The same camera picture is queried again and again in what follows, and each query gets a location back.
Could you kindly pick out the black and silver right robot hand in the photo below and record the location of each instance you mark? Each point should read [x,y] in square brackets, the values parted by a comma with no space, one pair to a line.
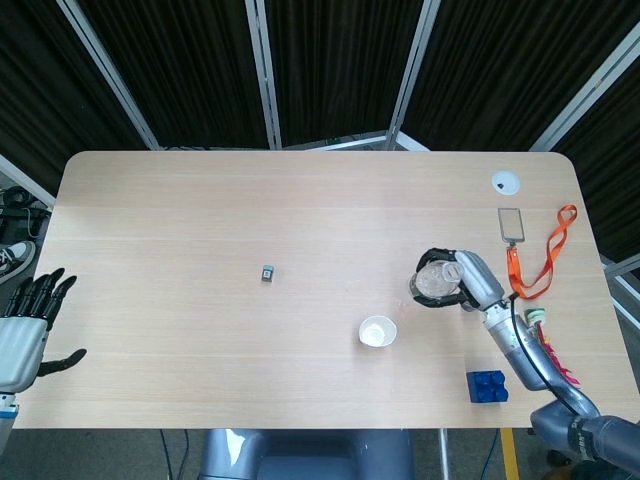
[480,280]

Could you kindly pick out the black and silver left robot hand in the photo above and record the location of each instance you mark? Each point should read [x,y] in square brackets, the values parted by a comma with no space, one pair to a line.
[22,345]

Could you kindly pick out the clear plastic water bottle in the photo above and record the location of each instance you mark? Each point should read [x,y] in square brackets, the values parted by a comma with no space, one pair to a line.
[435,279]

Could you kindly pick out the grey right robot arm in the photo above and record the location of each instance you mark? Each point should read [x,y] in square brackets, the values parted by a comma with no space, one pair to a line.
[530,360]

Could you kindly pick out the white paper cup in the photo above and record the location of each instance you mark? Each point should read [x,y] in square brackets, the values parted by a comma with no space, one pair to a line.
[377,332]

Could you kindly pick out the clear badge holder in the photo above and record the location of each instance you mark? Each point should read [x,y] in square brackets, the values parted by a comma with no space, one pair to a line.
[511,225]

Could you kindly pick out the colourful feather shuttlecock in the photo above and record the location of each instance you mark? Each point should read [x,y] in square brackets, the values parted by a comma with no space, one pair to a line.
[534,316]

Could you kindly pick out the black and white sneaker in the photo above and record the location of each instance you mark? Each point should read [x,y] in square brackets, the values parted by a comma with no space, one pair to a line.
[17,260]

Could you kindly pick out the blue building block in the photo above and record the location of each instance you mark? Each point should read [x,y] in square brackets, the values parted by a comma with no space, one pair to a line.
[487,387]

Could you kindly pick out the blue-grey robot torso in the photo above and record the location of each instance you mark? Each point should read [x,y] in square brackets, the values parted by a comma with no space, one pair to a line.
[305,457]

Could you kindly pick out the white partition post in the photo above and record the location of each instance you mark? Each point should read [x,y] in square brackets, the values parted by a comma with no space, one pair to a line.
[266,80]
[412,75]
[107,70]
[25,177]
[582,95]

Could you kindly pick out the white partition base rail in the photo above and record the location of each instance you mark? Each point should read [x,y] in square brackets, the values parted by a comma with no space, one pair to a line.
[350,143]

